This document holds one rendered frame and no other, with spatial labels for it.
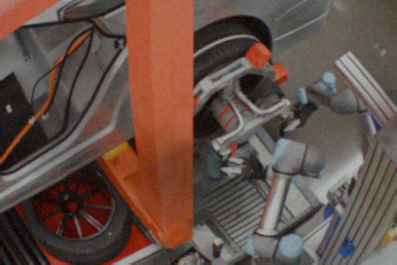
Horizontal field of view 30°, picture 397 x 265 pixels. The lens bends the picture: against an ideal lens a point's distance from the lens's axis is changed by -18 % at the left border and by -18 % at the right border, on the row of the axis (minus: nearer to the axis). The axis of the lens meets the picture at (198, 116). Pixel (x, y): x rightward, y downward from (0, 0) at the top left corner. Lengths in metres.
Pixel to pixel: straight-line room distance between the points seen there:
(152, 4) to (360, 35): 3.25
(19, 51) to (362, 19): 2.57
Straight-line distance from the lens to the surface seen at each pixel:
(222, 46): 3.88
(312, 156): 3.44
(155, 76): 2.78
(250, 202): 4.77
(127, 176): 4.09
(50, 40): 4.20
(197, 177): 4.61
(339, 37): 5.52
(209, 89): 3.82
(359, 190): 3.03
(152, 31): 2.58
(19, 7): 2.14
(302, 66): 5.31
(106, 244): 4.14
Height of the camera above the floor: 4.29
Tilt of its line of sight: 58 degrees down
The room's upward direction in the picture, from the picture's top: 1 degrees clockwise
